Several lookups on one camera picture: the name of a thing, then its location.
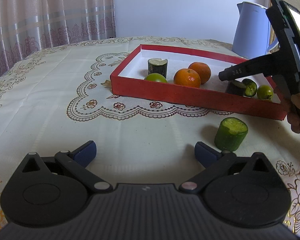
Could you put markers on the green cucumber cylinder piece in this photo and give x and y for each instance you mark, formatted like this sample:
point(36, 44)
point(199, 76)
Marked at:
point(230, 134)

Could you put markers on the person's right hand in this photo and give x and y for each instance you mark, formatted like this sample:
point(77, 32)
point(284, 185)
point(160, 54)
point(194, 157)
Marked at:
point(292, 106)

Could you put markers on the green round plum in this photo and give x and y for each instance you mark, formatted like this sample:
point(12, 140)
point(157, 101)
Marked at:
point(155, 77)
point(265, 92)

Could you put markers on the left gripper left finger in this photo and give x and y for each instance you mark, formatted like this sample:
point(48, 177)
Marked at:
point(73, 164)

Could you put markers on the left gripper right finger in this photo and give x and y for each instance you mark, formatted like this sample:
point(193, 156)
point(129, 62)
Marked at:
point(215, 164)

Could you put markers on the orange mandarin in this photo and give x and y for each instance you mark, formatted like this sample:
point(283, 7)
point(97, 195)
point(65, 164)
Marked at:
point(187, 77)
point(203, 71)

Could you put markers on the cream embroidered tablecloth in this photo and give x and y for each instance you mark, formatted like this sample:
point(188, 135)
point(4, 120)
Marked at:
point(59, 98)

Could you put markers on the red shallow box tray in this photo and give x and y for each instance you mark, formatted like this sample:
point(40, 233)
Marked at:
point(128, 79)

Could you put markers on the blue electric kettle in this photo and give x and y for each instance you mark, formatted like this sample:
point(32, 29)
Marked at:
point(252, 36)

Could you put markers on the pink floral curtain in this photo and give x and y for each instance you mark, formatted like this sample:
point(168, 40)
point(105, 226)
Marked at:
point(27, 26)

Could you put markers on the dark green cucumber end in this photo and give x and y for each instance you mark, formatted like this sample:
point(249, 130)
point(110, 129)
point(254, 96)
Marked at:
point(250, 87)

